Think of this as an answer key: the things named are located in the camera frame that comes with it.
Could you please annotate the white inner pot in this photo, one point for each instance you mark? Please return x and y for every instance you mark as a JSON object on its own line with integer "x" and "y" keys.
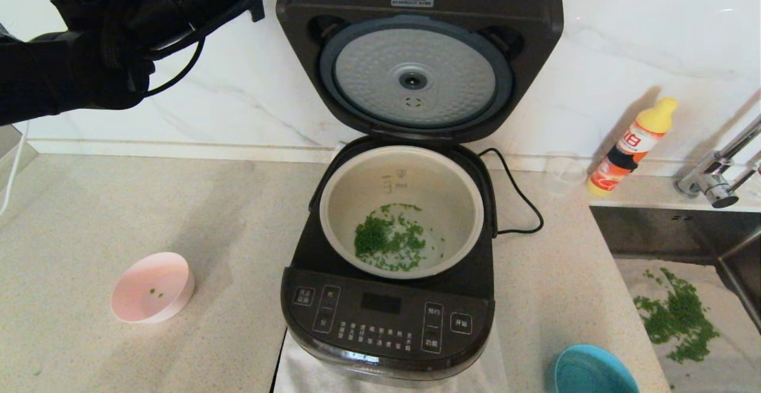
{"x": 440, "y": 191}

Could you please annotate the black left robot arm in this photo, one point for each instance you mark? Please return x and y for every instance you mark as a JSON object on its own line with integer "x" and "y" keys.
{"x": 59, "y": 72}

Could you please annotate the grey metal panel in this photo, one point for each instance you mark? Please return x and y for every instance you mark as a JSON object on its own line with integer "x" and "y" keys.
{"x": 6, "y": 143}

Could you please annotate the stainless steel sink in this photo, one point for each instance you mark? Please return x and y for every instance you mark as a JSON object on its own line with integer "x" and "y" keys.
{"x": 654, "y": 232}

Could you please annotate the clear plastic cup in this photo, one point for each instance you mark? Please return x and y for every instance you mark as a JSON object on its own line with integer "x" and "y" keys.
{"x": 566, "y": 173}

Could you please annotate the white towel under cooker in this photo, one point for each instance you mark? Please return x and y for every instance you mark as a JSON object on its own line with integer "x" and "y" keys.
{"x": 309, "y": 378}

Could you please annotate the chopped green vegetables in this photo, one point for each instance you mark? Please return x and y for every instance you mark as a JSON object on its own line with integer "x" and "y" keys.
{"x": 371, "y": 238}

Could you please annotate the clear plastic water bottle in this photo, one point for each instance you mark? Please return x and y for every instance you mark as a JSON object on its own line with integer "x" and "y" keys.
{"x": 756, "y": 180}

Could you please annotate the white towel in sink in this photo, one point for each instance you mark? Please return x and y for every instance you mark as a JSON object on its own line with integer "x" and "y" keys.
{"x": 713, "y": 375}

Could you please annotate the green grains on sink towel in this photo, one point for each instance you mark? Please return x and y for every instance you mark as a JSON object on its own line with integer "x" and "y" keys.
{"x": 678, "y": 318}

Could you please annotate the chrome faucet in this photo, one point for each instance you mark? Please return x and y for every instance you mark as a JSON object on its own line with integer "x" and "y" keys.
{"x": 710, "y": 185}

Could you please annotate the pink bowl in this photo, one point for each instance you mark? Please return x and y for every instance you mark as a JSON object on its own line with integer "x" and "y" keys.
{"x": 142, "y": 304}

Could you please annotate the black rice cooker base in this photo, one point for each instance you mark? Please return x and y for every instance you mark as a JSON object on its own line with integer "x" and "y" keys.
{"x": 380, "y": 316}

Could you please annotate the yellow orange squeeze bottle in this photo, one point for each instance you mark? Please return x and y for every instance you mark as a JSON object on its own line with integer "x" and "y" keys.
{"x": 630, "y": 146}

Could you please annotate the blue bowl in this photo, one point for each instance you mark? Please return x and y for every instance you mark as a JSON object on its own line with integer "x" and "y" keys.
{"x": 588, "y": 375}

